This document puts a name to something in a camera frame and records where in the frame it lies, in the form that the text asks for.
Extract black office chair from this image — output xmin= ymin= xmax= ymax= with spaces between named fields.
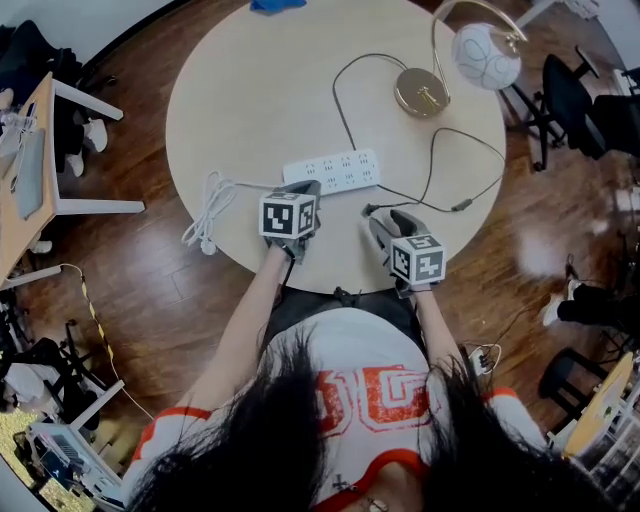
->
xmin=538 ymin=346 xmax=626 ymax=432
xmin=503 ymin=45 xmax=640 ymax=172
xmin=0 ymin=319 xmax=127 ymax=427

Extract white desk with clutter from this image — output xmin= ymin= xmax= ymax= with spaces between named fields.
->
xmin=23 ymin=378 xmax=127 ymax=509

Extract blue cloth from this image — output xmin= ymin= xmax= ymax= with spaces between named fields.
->
xmin=249 ymin=0 xmax=308 ymax=16

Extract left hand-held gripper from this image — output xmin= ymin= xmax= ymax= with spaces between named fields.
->
xmin=258 ymin=179 xmax=323 ymax=267

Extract grey laptop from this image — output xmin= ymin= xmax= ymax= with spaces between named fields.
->
xmin=16 ymin=126 xmax=47 ymax=222

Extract yellow and black striped cable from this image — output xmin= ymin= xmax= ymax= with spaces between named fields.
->
xmin=58 ymin=263 xmax=157 ymax=422

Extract white floor power strip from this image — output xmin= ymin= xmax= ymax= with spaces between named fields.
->
xmin=465 ymin=343 xmax=503 ymax=377

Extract person's left forearm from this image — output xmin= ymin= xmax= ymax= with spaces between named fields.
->
xmin=173 ymin=243 xmax=295 ymax=412

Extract person's right forearm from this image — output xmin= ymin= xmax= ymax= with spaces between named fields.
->
xmin=411 ymin=286 xmax=470 ymax=377

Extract yellow desk with white frame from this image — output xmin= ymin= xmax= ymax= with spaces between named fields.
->
xmin=546 ymin=351 xmax=637 ymax=462

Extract black trousers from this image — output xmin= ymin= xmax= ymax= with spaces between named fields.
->
xmin=262 ymin=286 xmax=427 ymax=352

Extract cross pendant necklace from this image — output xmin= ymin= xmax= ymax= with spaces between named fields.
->
xmin=331 ymin=472 xmax=390 ymax=512

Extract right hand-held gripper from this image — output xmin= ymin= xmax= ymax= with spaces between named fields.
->
xmin=360 ymin=202 xmax=447 ymax=300

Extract wooden desk with white legs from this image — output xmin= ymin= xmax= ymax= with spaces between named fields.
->
xmin=0 ymin=71 xmax=147 ymax=292

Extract gold lamp with white shade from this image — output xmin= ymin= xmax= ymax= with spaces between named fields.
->
xmin=393 ymin=0 xmax=529 ymax=120

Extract white and orange shirt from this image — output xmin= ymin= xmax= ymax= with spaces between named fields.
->
xmin=121 ymin=308 xmax=552 ymax=512

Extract black lamp cord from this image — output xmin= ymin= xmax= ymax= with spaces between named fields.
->
xmin=331 ymin=53 xmax=507 ymax=216

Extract white power strip cord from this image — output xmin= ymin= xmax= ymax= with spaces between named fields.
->
xmin=180 ymin=170 xmax=287 ymax=257

